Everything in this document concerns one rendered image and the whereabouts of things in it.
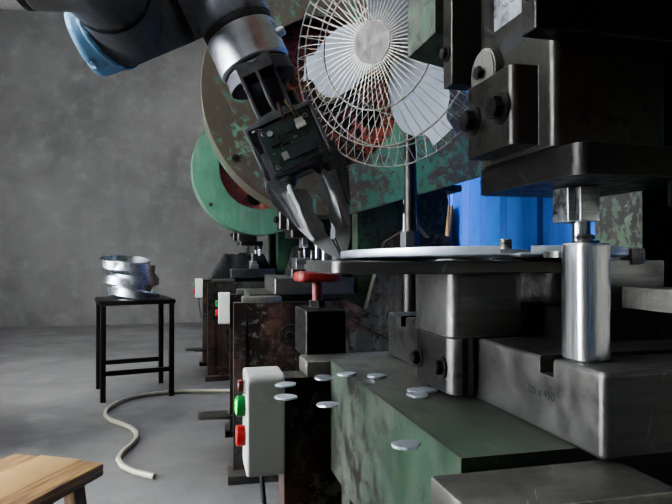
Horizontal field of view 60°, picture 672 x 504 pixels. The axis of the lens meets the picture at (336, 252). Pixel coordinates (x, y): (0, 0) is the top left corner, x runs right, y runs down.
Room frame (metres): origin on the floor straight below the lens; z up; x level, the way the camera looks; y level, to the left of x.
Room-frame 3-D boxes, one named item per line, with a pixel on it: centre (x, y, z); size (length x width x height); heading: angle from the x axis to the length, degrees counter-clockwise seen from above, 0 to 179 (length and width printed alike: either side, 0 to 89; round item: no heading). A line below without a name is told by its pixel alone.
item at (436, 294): (0.61, -0.10, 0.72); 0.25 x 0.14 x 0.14; 104
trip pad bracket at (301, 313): (0.90, 0.03, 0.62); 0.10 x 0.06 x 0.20; 14
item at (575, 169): (0.65, -0.28, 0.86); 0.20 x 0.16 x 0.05; 14
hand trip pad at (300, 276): (0.91, 0.03, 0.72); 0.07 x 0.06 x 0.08; 104
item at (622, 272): (0.65, -0.27, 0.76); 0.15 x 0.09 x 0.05; 14
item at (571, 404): (0.65, -0.27, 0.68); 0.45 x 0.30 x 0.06; 14
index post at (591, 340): (0.45, -0.19, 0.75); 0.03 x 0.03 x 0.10; 14
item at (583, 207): (0.65, -0.26, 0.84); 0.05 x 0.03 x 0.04; 14
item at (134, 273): (3.41, 1.18, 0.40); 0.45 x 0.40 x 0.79; 26
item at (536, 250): (0.62, -0.15, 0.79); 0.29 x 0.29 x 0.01
